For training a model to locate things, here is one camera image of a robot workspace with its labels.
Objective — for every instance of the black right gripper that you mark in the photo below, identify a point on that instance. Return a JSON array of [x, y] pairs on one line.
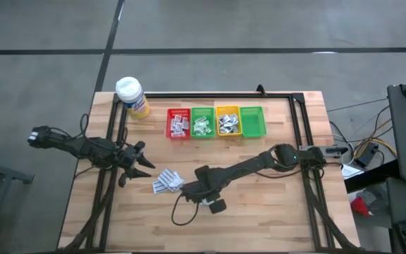
[[210, 187]]

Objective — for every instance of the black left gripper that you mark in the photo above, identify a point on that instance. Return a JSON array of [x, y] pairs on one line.
[[132, 158]]

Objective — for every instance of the blue striped white packet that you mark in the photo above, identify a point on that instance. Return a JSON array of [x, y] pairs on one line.
[[167, 176], [177, 183], [159, 187]]

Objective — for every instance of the red white pad packet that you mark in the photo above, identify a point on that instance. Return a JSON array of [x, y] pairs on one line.
[[177, 118], [179, 127], [185, 122], [177, 134], [172, 125]]

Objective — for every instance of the grey printed wipe packet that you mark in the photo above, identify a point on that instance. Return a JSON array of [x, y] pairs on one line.
[[223, 118], [232, 117]]

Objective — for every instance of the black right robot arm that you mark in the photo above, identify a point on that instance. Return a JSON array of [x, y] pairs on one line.
[[245, 167]]

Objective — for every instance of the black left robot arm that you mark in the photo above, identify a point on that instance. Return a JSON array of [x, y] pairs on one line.
[[69, 144]]

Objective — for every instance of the red plastic basket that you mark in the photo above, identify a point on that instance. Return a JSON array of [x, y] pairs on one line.
[[169, 111]]

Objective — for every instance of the yellow Lysol wipes canister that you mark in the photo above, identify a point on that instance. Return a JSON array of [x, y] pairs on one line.
[[129, 91]]

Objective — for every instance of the green plastic basket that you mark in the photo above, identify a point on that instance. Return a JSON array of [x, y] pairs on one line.
[[253, 121], [203, 110]]

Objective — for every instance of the yellow plastic basket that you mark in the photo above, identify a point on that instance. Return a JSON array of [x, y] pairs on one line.
[[229, 108]]

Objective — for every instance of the grey metal stand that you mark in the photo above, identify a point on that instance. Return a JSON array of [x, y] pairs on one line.
[[2, 173]]

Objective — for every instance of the white paper sheet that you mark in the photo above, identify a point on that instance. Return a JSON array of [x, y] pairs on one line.
[[351, 171]]

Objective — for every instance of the red object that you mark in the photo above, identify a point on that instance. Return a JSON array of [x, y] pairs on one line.
[[359, 207]]

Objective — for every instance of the black power adapter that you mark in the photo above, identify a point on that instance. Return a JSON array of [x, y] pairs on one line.
[[365, 155]]

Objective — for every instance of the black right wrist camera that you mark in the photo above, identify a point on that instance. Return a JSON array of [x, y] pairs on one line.
[[192, 192]]

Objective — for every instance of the silver corner bracket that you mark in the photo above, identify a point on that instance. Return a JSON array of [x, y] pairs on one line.
[[305, 148]]

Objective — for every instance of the black arched bracket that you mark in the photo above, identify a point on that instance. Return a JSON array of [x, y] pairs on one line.
[[260, 90]]

